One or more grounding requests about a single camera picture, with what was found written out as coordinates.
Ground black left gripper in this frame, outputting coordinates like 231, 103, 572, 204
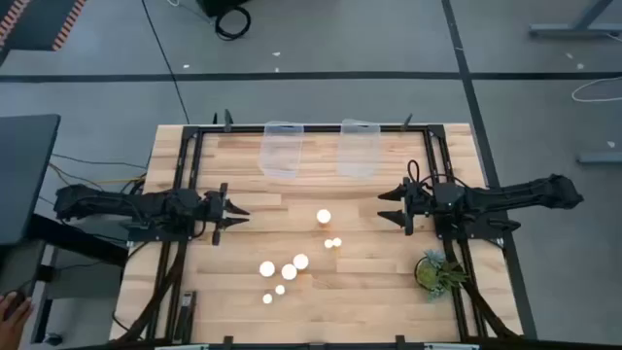
201, 182, 252, 247

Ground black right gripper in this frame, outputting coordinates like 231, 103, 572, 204
376, 176, 439, 237

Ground clear plastic bin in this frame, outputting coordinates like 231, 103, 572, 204
336, 118, 382, 179
259, 121, 306, 180

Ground potted green succulent plant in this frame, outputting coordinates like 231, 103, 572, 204
413, 249, 470, 302

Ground black flat device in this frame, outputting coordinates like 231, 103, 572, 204
174, 290, 198, 341

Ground grey metal table foot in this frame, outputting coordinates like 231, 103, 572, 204
576, 152, 622, 165

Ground black box on floor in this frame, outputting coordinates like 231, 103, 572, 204
195, 0, 252, 18

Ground dark grey desk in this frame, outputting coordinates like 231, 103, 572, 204
0, 114, 62, 247

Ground person's hand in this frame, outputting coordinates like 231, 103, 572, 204
0, 291, 35, 350

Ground grey metal table base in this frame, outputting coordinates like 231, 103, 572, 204
528, 0, 622, 39

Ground black mat orange striped edges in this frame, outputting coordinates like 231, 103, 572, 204
0, 0, 87, 53

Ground black aluminium table frame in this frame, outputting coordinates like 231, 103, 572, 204
145, 123, 487, 350

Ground coiled black cable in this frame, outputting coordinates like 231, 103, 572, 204
214, 5, 253, 42

